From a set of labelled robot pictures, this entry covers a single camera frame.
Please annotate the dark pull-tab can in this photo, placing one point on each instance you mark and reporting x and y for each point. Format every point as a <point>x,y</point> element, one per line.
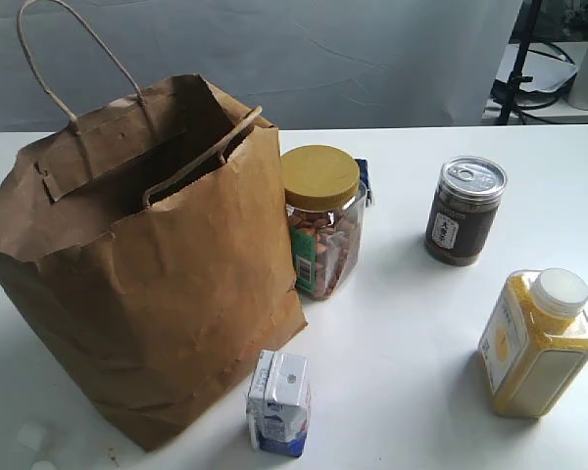
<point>464,206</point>

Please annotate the brown paper bag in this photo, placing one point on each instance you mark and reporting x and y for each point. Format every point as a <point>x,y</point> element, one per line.
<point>146,245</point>

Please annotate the nut jar yellow lid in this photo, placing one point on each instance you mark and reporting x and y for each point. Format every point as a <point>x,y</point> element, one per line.
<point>325,200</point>

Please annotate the blue packet behind jar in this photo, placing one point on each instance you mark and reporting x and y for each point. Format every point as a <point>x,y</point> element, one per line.
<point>364,177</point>

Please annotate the small white blue milk carton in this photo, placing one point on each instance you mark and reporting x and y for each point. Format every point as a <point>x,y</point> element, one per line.
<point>278,403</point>

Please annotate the black tripod stand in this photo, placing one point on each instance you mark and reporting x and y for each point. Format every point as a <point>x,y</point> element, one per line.
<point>516,77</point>

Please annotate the yellow millet bottle white cap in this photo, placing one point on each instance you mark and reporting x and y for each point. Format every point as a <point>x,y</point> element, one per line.
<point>535,341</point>

